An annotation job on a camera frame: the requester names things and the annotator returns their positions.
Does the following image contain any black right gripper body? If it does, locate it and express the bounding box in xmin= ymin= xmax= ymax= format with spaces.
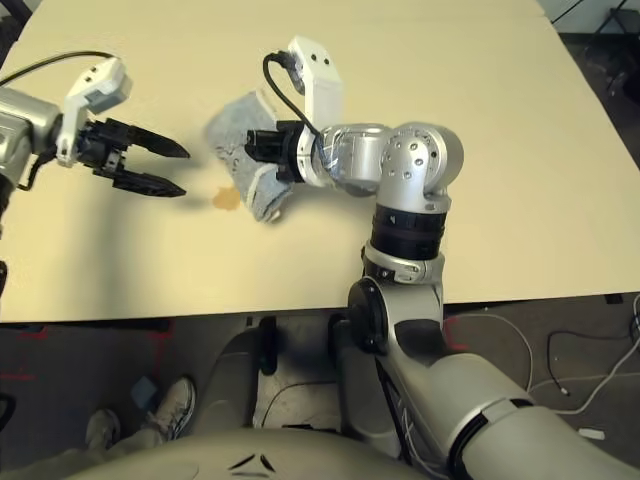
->
xmin=272 ymin=121 xmax=301 ymax=184

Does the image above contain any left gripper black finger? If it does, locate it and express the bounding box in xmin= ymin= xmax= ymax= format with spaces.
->
xmin=113 ymin=172 xmax=187 ymax=200
xmin=127 ymin=124 xmax=191 ymax=160

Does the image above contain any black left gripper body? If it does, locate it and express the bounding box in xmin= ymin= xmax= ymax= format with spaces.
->
xmin=74 ymin=118 xmax=135 ymax=177

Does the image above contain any blue terry rag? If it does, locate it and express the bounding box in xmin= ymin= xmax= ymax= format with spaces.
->
xmin=202 ymin=89 xmax=296 ymax=224

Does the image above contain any irregular brown water puddle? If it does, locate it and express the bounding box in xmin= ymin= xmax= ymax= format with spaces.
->
xmin=212 ymin=186 xmax=241 ymax=210

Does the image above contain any small blue floor block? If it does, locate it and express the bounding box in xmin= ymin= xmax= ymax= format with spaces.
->
xmin=130 ymin=377 xmax=160 ymax=409

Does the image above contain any grey left robot leg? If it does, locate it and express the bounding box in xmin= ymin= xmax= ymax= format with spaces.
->
xmin=192 ymin=317 xmax=279 ymax=436

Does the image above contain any grey robot leg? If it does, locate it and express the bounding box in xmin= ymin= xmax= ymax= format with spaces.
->
xmin=327 ymin=312 xmax=401 ymax=451
xmin=192 ymin=317 xmax=279 ymax=436

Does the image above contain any white blue-striped sneaker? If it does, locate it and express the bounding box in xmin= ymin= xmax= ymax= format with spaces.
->
xmin=149 ymin=377 xmax=197 ymax=441

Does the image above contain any grey worn sneaker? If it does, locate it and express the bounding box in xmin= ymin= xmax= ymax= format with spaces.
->
xmin=85 ymin=408 xmax=121 ymax=451

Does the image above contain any grey right robot leg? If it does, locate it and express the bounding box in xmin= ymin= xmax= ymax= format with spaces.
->
xmin=327 ymin=312 xmax=401 ymax=451

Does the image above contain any khaki trouser leg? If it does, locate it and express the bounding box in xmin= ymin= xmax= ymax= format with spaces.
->
xmin=0 ymin=424 xmax=166 ymax=480

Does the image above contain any beige robot torso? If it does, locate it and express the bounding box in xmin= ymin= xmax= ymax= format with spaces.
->
xmin=64 ymin=424 xmax=426 ymax=480

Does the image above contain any black equipment stand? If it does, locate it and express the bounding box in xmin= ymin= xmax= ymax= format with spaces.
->
xmin=552 ymin=0 xmax=640 ymax=101

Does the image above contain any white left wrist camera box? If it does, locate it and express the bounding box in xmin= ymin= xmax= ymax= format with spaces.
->
xmin=55 ymin=56 xmax=134 ymax=168

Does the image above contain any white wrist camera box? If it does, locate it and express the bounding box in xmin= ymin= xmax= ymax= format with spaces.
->
xmin=287 ymin=34 xmax=345 ymax=129
xmin=55 ymin=56 xmax=134 ymax=168

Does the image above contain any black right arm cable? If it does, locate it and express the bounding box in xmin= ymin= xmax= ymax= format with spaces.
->
xmin=263 ymin=49 xmax=329 ymax=156

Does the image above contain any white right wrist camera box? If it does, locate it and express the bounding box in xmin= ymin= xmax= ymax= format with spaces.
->
xmin=287 ymin=34 xmax=345 ymax=129

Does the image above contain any thin black floor cable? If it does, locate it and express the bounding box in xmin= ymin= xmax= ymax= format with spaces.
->
xmin=547 ymin=331 xmax=631 ymax=396

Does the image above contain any white charger cable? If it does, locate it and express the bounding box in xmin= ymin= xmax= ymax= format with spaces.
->
xmin=529 ymin=344 xmax=640 ymax=416

